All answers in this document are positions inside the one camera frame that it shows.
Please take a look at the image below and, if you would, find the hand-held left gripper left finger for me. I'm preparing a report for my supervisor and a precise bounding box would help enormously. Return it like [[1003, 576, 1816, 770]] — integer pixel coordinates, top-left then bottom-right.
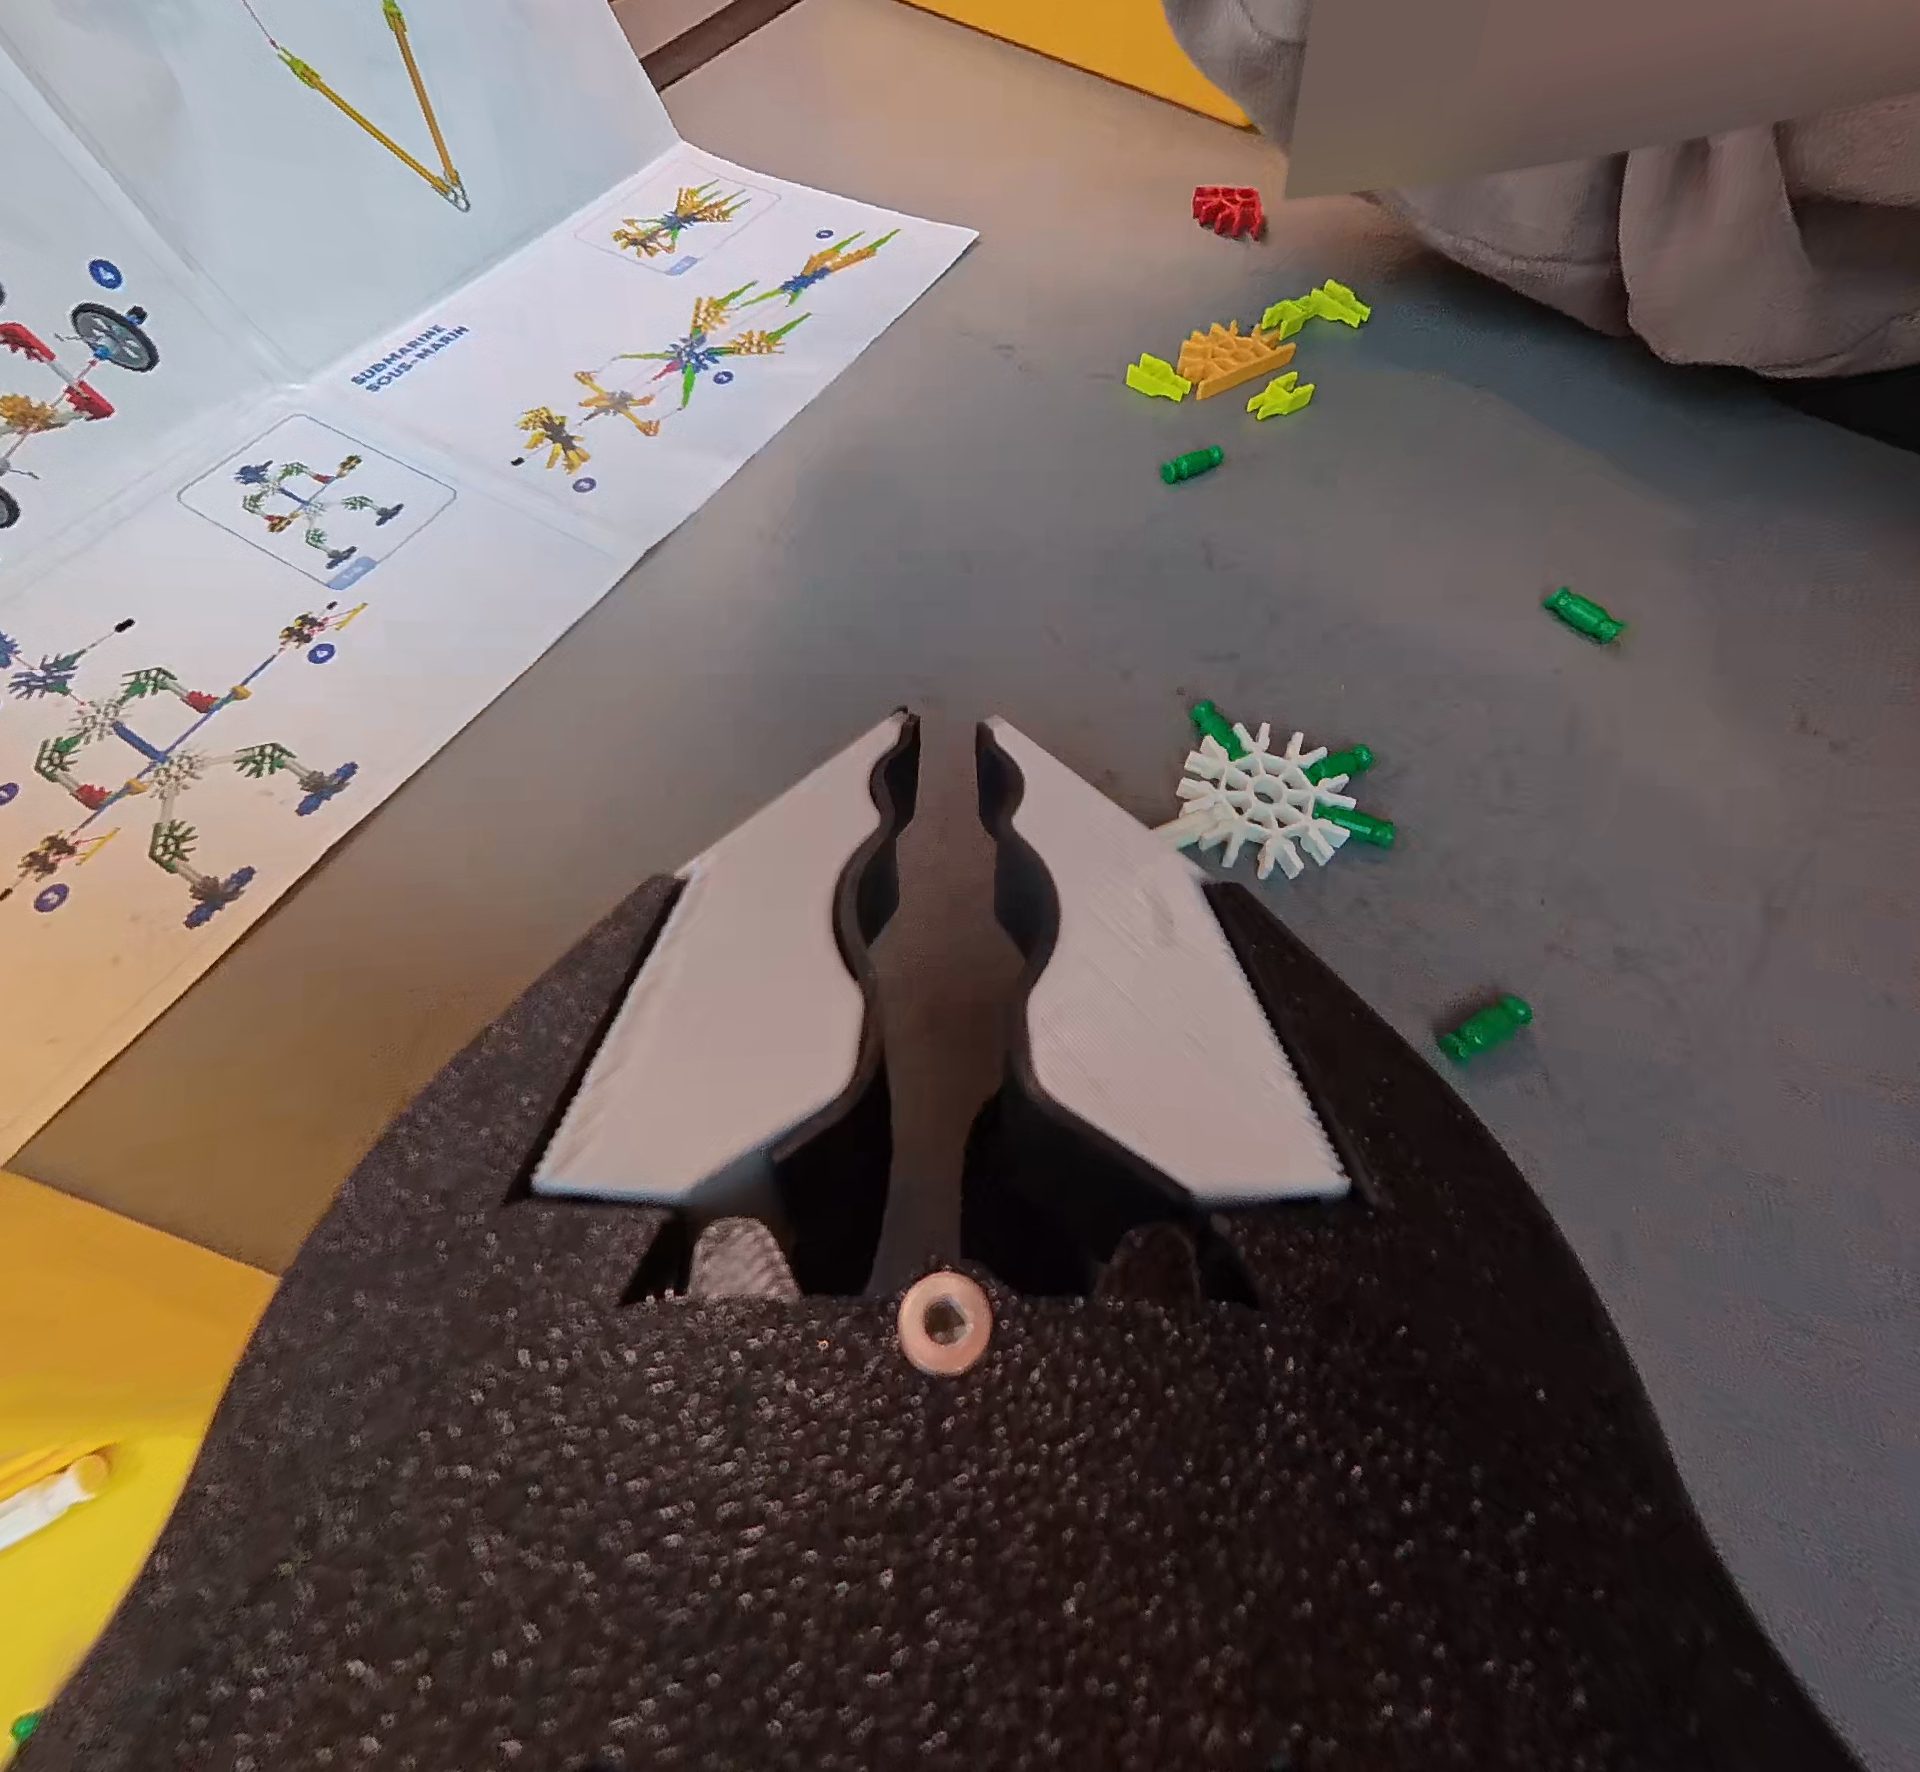
[[533, 709, 923, 1215]]

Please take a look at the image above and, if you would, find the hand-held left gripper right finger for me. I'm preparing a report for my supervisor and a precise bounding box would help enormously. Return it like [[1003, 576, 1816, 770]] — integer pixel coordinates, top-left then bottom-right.
[[975, 715, 1353, 1209]]

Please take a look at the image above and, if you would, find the white snowflake connector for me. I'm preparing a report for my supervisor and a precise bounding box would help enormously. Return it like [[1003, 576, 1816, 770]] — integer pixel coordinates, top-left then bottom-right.
[[1174, 725, 1361, 882]]

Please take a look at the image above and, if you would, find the yellow half-round connector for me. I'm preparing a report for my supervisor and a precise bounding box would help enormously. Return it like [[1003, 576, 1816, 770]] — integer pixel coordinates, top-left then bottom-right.
[[1176, 319, 1302, 398]]

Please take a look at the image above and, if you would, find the person's right forearm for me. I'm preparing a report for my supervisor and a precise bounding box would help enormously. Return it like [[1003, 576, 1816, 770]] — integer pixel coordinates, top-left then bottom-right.
[[1099, 0, 1920, 382]]

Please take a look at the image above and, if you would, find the grey desk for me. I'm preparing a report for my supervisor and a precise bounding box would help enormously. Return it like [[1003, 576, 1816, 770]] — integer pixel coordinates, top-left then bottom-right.
[[0, 0, 1920, 1760]]

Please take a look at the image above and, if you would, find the folded paper instruction sheet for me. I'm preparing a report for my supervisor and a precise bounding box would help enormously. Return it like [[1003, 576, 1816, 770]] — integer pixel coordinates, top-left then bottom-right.
[[0, 0, 981, 1161]]

